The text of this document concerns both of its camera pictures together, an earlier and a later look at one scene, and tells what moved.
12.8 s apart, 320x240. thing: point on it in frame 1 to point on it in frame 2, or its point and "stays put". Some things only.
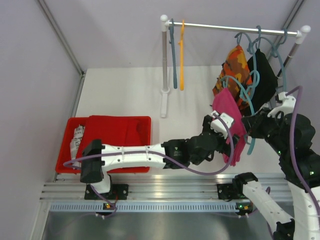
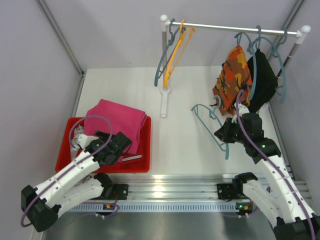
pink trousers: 223,102 to 126,120
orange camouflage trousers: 236,75 stays put
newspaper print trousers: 74,145 stays put
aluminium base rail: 164,186 stays put
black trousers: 264,78 stays put
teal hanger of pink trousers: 248,138 to 213,115
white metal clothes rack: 300,33 stays put
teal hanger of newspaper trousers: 172,42 to 171,38
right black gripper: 252,123 to 223,133
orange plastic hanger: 181,43 to 182,30
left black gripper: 224,148 to 104,136
